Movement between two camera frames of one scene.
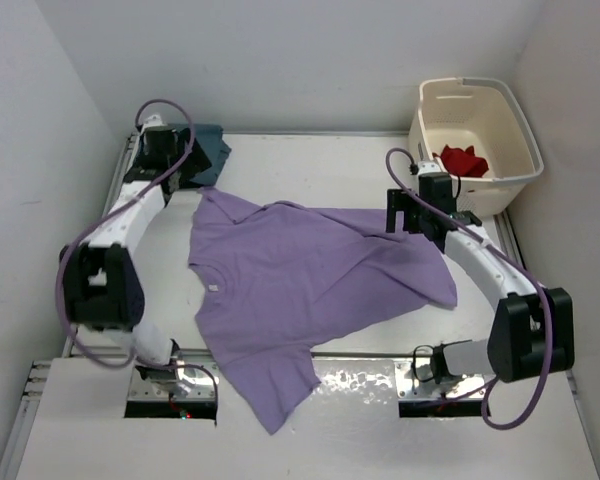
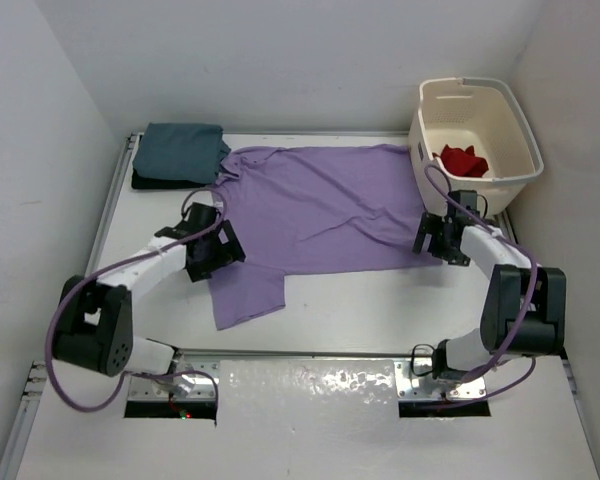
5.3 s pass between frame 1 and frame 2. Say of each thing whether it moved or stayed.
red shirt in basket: stayed
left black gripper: moved
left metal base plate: stayed
